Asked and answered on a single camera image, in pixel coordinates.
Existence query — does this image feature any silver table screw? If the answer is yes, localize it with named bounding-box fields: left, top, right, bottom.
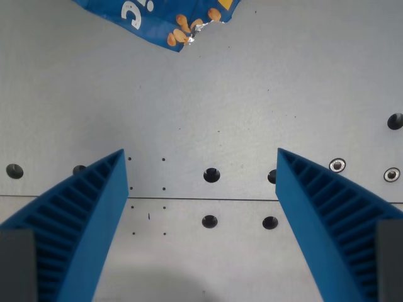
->
left=383, top=167, right=401, bottom=182
left=328, top=157, right=347, bottom=173

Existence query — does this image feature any blue peanut snack bag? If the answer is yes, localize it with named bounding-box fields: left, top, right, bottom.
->
left=71, top=0, right=245, bottom=53

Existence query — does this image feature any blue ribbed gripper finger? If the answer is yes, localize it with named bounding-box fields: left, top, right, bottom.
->
left=275, top=147, right=403, bottom=302
left=0, top=148, right=130, bottom=302

